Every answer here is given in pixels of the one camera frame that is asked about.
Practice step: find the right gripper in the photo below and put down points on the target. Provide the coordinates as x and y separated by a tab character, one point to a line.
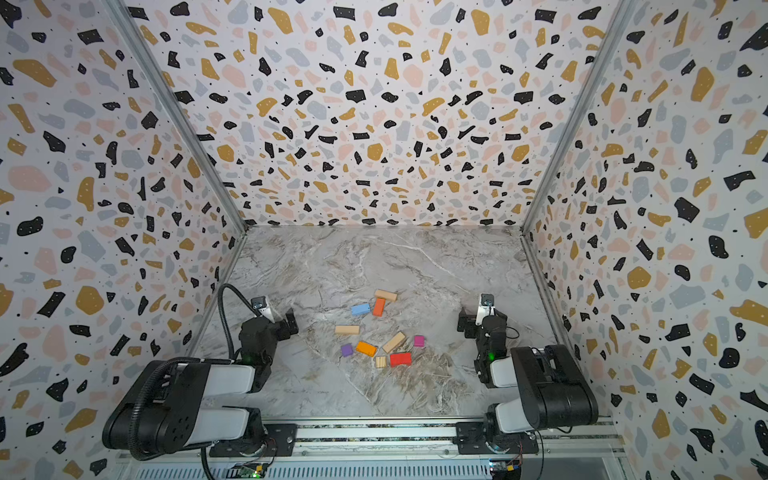
471	323

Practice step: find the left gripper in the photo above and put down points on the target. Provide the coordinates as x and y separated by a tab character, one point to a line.
285	324

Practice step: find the natural wood block diagonal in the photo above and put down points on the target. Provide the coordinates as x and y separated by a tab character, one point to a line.
395	342

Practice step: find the light blue block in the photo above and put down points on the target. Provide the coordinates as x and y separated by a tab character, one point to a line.
361	309

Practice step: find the orange-red block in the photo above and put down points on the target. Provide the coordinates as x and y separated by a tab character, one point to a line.
379	306

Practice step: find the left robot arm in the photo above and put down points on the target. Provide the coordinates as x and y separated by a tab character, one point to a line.
165	410

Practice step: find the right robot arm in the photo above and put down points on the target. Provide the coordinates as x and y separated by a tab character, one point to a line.
552	392

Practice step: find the red block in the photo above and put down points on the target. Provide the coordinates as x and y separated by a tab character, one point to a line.
400	359

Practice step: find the orange block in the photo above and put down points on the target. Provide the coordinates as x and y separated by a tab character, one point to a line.
366	348

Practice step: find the left green circuit board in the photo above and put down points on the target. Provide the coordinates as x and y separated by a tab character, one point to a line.
250	470

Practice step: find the right circuit board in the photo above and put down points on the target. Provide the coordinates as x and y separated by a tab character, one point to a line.
505	470

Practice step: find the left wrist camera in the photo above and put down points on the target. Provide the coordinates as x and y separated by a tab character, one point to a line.
263	306

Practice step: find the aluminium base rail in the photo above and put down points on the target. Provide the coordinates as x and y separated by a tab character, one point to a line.
399	448

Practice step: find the left corner aluminium post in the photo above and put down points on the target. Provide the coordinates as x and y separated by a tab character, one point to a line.
120	16

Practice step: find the corner aluminium post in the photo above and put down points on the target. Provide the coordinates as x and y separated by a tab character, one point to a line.
603	56
120	16

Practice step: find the right corner aluminium post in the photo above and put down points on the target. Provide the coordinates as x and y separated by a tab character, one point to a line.
603	56

